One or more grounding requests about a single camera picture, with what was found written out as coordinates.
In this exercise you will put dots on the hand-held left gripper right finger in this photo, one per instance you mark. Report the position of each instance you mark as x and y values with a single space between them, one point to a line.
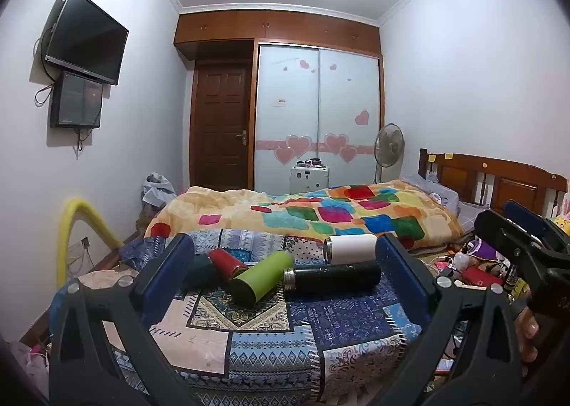
400 268

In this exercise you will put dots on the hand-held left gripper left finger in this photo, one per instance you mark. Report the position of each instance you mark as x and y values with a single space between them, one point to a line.
171 274

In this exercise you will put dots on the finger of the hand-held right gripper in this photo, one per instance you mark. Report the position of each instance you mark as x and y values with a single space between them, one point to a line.
527 212
503 232

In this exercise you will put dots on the black cup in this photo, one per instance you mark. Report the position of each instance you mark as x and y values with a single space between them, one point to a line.
334 281

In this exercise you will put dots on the white cup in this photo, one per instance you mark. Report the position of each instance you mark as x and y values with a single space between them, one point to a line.
352 249

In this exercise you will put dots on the green cup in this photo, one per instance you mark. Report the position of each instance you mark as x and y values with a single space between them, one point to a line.
260 276

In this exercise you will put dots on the person's right hand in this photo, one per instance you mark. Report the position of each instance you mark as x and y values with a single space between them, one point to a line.
529 334

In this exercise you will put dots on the purple cloth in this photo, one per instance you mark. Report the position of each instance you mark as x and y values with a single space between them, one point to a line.
483 250

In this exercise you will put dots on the yellow plush toy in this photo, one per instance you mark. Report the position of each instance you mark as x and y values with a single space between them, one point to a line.
562 214

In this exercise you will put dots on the wooden bed headboard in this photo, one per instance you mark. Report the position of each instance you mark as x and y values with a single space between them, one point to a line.
498 178

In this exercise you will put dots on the red box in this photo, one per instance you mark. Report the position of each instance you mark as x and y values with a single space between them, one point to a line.
481 276

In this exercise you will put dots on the small white bottle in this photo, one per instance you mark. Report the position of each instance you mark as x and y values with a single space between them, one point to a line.
460 261

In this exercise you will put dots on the grey printed pillow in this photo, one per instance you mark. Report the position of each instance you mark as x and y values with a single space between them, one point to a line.
434 192

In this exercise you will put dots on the grey cloth pile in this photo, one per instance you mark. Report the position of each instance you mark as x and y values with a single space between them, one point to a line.
156 190

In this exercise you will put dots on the yellow foam tube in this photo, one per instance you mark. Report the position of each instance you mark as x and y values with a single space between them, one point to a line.
95 219

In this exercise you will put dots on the colourful patch blanket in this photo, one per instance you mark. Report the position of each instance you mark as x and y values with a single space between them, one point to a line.
311 210

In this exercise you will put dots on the blue patchwork blanket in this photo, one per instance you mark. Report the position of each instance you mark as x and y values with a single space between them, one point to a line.
267 343

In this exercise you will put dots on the standing fan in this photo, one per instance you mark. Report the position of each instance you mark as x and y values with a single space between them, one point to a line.
389 145

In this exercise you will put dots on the white box appliance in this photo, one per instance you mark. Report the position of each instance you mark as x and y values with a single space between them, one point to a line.
309 179

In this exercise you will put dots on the brown wooden door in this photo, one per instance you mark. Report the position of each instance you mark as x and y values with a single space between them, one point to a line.
220 129

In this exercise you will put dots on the pink plastic bag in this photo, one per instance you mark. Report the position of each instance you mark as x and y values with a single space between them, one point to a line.
31 366

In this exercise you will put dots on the wooden wardrobe with glass doors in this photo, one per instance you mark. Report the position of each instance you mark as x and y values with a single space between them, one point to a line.
311 98

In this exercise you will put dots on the wall socket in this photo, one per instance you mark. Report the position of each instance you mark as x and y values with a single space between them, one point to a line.
79 246

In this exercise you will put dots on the small black wall monitor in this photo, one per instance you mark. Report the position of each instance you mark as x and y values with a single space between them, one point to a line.
78 98

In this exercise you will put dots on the black wall television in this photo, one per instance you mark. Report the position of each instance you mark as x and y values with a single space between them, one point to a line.
84 38

